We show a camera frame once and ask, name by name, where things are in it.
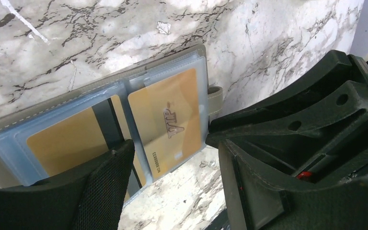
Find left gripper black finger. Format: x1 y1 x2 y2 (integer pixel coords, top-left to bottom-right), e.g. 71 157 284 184
0 139 135 230

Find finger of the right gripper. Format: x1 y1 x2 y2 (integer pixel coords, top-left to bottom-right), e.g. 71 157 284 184
218 140 368 230

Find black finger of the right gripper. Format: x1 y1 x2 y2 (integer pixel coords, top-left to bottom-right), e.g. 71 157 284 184
206 50 368 178

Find gold credit card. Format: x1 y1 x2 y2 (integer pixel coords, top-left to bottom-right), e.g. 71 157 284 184
26 95 130 176
128 69 202 180

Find grey card holder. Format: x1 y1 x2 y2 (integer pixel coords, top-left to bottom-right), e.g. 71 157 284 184
0 44 222 203

